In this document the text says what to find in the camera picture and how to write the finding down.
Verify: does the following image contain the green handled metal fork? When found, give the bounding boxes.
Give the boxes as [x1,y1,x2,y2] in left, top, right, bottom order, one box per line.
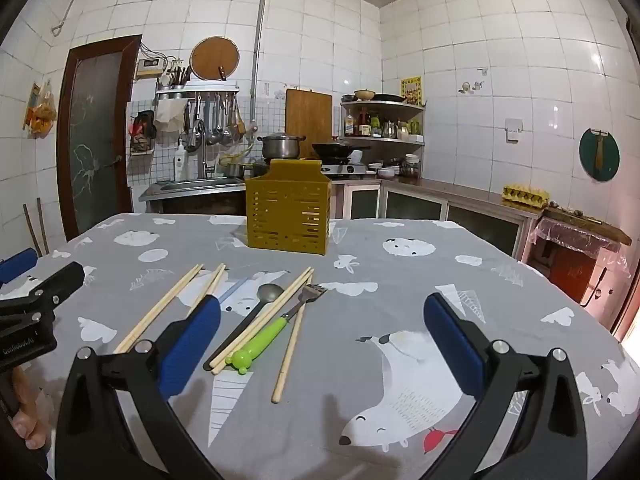
[225,284,328,376]

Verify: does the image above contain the steel corner shelf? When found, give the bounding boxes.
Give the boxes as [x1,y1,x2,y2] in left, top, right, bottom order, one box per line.
[340,99,426,146]

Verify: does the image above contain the wire wall basket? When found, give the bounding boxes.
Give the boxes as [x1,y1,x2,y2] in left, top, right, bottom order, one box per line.
[130,110,156,156]

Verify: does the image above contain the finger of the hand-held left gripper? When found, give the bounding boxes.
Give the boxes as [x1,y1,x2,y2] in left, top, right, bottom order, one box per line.
[0,248,39,285]
[0,261,86,333]

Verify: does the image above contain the steel sink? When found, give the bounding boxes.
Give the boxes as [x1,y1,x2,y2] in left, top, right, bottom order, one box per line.
[140,177,248,202]

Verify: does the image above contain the stacked bowls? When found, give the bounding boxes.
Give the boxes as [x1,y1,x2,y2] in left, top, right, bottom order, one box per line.
[367,154,422,181]

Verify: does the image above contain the steel gas stove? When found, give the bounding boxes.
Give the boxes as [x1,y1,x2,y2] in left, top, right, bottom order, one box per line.
[320,157,372,180]

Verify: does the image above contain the round wooden board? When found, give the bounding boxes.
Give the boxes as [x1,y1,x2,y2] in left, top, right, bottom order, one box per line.
[189,36,240,82]

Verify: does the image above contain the yellow egg carton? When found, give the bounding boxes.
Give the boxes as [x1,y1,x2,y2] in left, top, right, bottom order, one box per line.
[502,184,551,208]

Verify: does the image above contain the yellow wall poster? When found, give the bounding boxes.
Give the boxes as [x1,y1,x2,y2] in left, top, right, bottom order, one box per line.
[400,76,423,107]

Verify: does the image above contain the plastic covered red cabinet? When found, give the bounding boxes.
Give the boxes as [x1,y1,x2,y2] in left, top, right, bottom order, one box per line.
[532,205,632,307]

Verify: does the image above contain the steel wall rack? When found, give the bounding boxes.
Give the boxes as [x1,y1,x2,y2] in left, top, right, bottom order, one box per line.
[155,85,240,102]

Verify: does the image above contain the hanging plastic bag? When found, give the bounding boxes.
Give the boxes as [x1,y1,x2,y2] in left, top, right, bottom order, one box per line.
[22,80,58,136]

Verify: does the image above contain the hanging white cloth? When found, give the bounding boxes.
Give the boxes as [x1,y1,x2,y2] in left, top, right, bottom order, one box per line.
[152,100,184,133]

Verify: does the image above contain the white wall box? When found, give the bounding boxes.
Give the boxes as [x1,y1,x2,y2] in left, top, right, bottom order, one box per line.
[136,58,166,79]

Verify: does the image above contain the bottles on shelf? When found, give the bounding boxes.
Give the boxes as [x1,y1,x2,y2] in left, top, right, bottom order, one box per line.
[345,110,424,139]

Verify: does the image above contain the steel pot with lid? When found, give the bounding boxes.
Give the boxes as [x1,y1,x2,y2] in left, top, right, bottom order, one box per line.
[257,132,307,161]

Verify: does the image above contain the yellow slotted utensil holder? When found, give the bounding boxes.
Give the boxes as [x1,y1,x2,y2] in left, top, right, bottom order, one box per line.
[245,158,332,256]

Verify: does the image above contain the brown framed glass door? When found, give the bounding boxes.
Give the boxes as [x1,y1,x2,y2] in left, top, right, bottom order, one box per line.
[56,35,143,241]

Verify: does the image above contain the black wok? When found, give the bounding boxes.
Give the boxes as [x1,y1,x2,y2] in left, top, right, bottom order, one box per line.
[312,142,371,159]

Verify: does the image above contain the black handled metal spoon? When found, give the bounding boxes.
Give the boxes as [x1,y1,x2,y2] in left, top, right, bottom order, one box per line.
[202,282,285,372]

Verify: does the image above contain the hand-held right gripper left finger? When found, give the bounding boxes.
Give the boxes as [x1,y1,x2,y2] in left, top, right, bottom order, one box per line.
[54,295,223,480]

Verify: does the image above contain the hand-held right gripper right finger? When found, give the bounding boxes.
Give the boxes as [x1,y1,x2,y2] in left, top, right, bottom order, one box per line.
[422,292,588,480]

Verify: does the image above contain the green round board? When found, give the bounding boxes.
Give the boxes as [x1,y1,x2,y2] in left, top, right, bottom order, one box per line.
[579,128,621,182]

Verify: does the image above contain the rectangular wooden cutting board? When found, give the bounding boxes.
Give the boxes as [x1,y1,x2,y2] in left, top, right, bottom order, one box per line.
[285,88,333,146]

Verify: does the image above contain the wooden chopstick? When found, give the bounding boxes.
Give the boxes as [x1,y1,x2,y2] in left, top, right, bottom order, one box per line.
[212,269,315,376]
[209,267,311,371]
[271,280,313,404]
[194,264,227,311]
[186,263,221,318]
[114,263,200,352]
[119,264,205,355]

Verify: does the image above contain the grey wall pipe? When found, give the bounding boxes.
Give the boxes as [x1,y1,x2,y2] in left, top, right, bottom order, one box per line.
[249,0,271,131]

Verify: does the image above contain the wooden sticks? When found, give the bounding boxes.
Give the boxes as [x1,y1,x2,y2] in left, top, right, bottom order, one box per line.
[22,199,51,257]

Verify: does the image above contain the grey bear printed tablecloth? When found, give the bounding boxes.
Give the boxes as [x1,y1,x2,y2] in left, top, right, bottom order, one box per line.
[0,212,640,480]

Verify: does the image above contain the hanging kitchen utensils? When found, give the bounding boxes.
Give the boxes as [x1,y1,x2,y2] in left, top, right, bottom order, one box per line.
[182,96,248,153]

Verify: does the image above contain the person's left hand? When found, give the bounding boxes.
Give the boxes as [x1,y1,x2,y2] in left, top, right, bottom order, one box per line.
[10,365,49,450]

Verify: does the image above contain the kitchen counter cabinets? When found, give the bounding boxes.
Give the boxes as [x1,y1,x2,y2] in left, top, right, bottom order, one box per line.
[330,177,546,261]

